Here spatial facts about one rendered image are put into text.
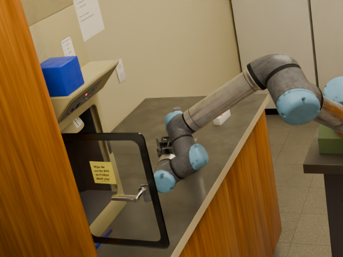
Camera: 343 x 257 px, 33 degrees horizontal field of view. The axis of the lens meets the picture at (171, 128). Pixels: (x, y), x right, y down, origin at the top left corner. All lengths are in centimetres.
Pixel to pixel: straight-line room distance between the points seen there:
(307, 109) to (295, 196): 217
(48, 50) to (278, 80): 70
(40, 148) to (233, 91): 61
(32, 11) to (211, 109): 62
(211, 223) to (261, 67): 76
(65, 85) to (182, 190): 74
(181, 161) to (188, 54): 211
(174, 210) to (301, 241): 147
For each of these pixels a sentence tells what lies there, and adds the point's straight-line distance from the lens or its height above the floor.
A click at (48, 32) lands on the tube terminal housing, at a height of 167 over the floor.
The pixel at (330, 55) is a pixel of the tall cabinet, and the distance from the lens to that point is 469.
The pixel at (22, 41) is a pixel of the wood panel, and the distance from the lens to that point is 158.
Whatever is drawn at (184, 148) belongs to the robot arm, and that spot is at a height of 123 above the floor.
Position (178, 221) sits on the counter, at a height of 94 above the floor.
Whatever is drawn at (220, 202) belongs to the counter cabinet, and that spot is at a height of 80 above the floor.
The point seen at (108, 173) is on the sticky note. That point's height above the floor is 126.
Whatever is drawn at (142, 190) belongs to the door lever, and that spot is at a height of 121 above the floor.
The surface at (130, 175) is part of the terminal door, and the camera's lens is 170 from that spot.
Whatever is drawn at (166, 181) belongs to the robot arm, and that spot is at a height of 115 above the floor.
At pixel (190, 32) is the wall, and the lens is 393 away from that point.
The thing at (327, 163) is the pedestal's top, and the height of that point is 94.
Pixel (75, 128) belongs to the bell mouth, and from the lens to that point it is 193.
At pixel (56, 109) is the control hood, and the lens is 172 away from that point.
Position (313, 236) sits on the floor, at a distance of 346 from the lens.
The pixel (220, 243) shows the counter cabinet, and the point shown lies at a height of 65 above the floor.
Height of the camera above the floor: 202
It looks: 23 degrees down
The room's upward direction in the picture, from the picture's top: 12 degrees counter-clockwise
